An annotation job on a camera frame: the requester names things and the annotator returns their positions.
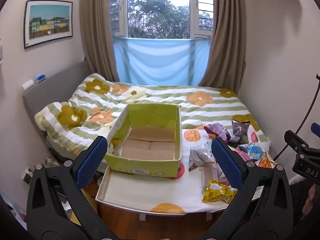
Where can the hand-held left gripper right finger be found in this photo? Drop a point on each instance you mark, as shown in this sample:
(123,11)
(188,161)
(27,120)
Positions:
(227,165)

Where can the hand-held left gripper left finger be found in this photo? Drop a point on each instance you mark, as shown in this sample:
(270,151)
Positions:
(92,160)

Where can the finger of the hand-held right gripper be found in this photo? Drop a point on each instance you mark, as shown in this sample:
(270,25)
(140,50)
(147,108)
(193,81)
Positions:
(315,129)
(296,142)

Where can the clear white snack packet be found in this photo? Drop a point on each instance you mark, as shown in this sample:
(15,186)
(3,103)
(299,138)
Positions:
(210,175)

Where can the blue white snack packet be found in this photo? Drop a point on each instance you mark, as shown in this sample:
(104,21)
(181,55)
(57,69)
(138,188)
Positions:
(252,151)

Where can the silver snack packet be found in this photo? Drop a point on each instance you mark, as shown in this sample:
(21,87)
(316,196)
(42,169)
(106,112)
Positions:
(200,155)

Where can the yellow snack packet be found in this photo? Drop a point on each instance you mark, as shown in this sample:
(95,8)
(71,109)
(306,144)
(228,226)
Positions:
(217,192)

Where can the dark purple snack packet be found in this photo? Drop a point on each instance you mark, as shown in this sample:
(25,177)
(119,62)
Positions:
(240,132)

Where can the orange striped snack packet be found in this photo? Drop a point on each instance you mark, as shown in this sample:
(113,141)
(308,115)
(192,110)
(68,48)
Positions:
(266,162)

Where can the green cardboard box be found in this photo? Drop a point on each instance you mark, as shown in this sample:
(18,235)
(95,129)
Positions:
(140,165)

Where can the person's right hand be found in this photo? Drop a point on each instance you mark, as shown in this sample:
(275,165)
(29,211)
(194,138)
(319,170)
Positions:
(313,200)

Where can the white crumpled paper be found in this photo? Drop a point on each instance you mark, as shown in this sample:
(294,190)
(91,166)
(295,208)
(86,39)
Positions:
(268,140)

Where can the grey bed headboard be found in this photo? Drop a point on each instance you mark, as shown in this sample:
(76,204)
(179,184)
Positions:
(55,85)

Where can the floral striped quilt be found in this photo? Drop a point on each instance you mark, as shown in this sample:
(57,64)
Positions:
(160,97)

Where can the blue white small item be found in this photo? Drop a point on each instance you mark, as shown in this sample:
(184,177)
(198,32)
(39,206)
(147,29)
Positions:
(40,78)

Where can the small white box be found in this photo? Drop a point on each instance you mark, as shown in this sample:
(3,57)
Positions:
(27,85)

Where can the light blue cloth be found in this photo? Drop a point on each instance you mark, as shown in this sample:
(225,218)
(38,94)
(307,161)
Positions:
(160,60)

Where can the framed house picture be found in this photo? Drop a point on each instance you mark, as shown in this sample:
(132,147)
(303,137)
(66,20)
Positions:
(48,23)

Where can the window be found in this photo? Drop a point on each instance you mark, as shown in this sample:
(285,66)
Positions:
(157,10)

